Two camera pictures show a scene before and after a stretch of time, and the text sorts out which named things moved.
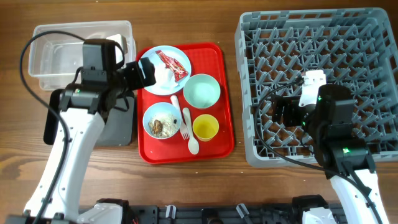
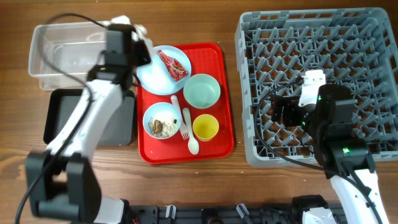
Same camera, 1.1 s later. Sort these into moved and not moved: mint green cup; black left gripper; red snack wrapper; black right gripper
Moved: black left gripper
Not moved: black right gripper; red snack wrapper; mint green cup
